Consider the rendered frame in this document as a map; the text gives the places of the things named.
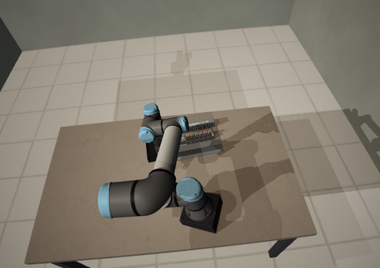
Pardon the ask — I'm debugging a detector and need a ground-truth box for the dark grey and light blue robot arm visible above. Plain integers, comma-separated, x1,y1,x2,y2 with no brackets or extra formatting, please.
98,104,214,222

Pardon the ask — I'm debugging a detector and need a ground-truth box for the grey relay panel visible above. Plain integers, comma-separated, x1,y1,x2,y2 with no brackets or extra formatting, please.
177,117,224,161

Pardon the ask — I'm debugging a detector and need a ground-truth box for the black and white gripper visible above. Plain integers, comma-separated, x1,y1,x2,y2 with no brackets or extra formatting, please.
153,136,163,153

